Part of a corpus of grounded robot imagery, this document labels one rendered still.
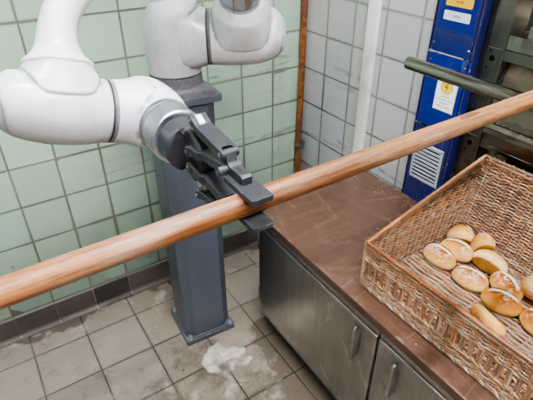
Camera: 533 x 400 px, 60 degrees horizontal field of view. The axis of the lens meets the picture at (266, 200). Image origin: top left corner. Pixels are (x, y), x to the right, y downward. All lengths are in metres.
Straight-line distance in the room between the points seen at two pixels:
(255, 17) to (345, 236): 0.71
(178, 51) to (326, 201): 0.72
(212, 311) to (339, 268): 0.68
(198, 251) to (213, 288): 0.20
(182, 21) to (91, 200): 0.85
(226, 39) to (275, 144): 0.96
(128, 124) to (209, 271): 1.06
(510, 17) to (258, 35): 0.67
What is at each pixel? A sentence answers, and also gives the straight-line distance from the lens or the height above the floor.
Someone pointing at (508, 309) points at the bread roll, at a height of 0.62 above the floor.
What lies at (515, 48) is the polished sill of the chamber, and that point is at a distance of 1.46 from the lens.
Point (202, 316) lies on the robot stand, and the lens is 1.88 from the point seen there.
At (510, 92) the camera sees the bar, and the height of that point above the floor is 1.17.
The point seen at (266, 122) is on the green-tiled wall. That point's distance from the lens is 2.11.
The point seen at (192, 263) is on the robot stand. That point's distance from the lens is 1.69.
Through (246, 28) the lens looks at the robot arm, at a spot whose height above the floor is 1.20.
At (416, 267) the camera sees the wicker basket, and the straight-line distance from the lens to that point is 1.42.
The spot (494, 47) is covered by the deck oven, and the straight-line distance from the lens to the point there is 1.49.
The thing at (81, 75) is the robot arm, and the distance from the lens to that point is 0.75.
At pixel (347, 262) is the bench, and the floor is 0.58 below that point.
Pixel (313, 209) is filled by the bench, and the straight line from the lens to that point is 1.62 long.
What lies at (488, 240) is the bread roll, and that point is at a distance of 1.45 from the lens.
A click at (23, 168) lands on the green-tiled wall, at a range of 1.80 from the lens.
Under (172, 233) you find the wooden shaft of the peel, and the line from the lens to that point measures 0.52.
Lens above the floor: 1.49
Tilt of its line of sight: 33 degrees down
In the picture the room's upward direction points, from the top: straight up
